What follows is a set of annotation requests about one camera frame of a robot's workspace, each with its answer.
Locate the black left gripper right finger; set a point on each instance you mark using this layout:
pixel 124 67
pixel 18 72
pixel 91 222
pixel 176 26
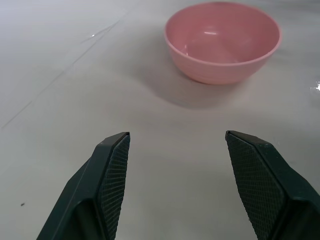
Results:
pixel 270 190

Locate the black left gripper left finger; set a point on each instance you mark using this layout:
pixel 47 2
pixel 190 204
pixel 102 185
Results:
pixel 95 190

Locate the pink plastic bowl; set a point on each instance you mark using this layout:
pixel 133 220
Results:
pixel 222 52

